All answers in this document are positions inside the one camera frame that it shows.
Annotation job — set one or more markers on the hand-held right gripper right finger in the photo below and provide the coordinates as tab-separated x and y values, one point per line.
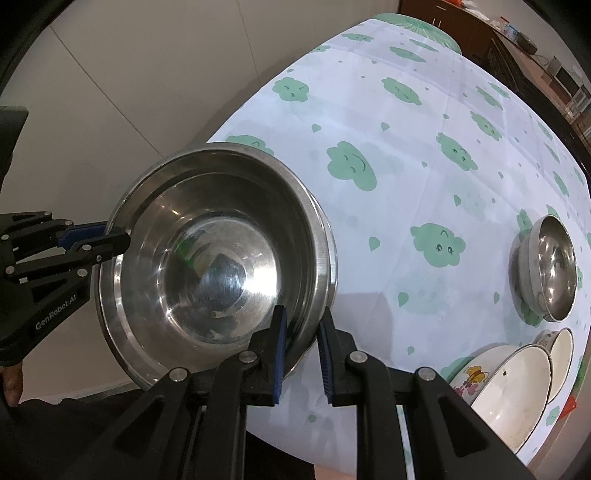
327	364

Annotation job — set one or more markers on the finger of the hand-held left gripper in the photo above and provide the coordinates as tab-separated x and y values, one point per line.
108	244
85	232

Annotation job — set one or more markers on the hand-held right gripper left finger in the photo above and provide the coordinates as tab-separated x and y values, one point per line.
278	355

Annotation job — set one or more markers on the large white enamel bowl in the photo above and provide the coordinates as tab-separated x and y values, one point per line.
503	397

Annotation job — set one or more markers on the small white enamel bowl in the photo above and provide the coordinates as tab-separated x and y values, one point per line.
561	364

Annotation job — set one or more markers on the small steel bowl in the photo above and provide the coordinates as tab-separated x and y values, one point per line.
551	267

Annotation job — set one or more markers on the person's left hand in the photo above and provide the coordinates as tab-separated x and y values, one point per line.
11	383

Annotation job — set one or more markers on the green cloud print tablecloth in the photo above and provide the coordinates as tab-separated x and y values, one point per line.
415	184

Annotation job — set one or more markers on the dark carved wooden table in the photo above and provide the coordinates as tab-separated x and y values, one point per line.
501	64

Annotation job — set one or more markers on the green plastic stool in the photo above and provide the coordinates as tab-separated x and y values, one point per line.
415	23

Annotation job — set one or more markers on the brown wooden sideboard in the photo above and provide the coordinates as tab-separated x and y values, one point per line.
434	18

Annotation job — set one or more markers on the silver microwave oven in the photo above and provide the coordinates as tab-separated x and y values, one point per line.
567	76

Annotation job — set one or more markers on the dark rice cooker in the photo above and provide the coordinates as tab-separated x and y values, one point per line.
526	44

